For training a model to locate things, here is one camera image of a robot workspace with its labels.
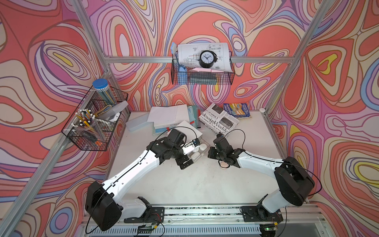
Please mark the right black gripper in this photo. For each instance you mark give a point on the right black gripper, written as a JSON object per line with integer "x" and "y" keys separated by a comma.
{"x": 211, "y": 153}

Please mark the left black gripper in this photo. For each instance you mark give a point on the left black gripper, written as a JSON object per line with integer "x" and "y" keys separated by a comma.
{"x": 180, "y": 161}

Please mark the white three-drawer box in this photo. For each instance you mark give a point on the white three-drawer box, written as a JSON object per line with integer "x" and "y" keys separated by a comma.
{"x": 191, "y": 133}

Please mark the white oval earphone case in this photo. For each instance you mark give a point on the white oval earphone case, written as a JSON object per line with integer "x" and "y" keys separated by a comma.
{"x": 195, "y": 155}

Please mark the white round earphone case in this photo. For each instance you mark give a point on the white round earphone case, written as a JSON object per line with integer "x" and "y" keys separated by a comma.
{"x": 203, "y": 147}

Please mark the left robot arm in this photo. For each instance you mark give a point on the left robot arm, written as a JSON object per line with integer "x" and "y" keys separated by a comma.
{"x": 103, "y": 200}

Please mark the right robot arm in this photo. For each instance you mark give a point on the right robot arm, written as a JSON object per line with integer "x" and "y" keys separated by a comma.
{"x": 294, "y": 182}

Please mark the pink earphone case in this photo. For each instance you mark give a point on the pink earphone case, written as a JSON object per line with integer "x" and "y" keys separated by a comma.
{"x": 223, "y": 165}

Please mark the folded newspaper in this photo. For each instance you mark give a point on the folded newspaper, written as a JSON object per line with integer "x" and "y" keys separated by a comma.
{"x": 218, "y": 120}

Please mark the blue book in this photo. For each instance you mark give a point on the blue book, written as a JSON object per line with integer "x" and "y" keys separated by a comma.
{"x": 237, "y": 110}

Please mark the white open notebook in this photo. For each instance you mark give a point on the white open notebook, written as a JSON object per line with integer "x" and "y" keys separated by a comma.
{"x": 163, "y": 117}

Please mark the teal books stack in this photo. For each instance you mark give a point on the teal books stack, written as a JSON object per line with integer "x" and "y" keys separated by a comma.
{"x": 193, "y": 119}

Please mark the translucent plastic box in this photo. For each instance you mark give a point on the translucent plastic box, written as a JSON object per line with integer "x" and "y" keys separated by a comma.
{"x": 140, "y": 122}

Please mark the black round clock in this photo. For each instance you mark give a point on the black round clock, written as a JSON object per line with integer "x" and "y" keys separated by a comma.
{"x": 207, "y": 59}

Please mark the clear cup with pens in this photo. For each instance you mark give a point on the clear cup with pens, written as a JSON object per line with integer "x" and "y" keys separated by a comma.
{"x": 86, "y": 123}

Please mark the white drawing sheet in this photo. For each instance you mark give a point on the white drawing sheet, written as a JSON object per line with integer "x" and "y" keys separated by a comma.
{"x": 189, "y": 55}

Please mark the blue lid pencil jar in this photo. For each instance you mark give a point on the blue lid pencil jar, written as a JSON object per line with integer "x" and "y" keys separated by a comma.
{"x": 103, "y": 89}

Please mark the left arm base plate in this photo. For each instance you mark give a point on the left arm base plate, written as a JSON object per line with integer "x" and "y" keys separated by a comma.
{"x": 151, "y": 214}

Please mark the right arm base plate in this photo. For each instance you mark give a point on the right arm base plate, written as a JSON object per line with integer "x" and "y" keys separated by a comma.
{"x": 259, "y": 214}

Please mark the black wire wall basket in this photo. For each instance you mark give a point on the black wire wall basket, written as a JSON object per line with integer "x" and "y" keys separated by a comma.
{"x": 181, "y": 75}

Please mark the black wire side basket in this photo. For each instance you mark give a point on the black wire side basket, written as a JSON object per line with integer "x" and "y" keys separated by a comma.
{"x": 96, "y": 104}

